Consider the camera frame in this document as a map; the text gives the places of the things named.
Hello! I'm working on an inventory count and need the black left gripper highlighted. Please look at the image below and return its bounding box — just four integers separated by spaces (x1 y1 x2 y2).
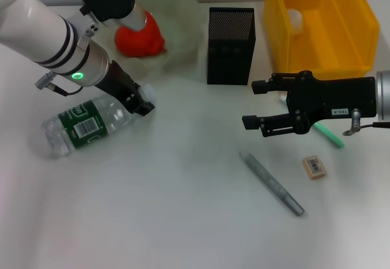
94 60 156 117

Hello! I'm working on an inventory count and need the yellow plastic bin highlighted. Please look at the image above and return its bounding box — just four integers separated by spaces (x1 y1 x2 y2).
263 0 381 81

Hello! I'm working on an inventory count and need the white paper ball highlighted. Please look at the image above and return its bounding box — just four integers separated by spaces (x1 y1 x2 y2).
288 8 304 35

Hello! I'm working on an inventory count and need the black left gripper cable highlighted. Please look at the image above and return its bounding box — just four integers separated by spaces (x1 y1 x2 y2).
35 71 85 97

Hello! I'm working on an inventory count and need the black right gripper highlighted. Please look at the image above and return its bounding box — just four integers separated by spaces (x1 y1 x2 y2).
242 70 376 138

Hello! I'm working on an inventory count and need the grey pen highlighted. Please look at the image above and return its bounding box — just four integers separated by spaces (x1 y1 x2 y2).
239 152 306 217

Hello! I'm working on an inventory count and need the clear green-label water bottle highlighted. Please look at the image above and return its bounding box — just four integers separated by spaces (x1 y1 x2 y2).
41 83 157 160

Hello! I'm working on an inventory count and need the beige eraser with barcode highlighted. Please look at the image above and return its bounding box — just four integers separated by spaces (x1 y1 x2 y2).
301 156 327 181

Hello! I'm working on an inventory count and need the green pen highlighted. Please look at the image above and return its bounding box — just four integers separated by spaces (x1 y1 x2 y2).
279 94 346 148

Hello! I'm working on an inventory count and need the green glass fruit plate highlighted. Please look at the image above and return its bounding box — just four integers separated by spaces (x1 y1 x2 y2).
103 0 199 72

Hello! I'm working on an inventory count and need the black mesh pen holder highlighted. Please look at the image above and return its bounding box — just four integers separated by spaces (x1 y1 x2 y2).
207 6 256 86

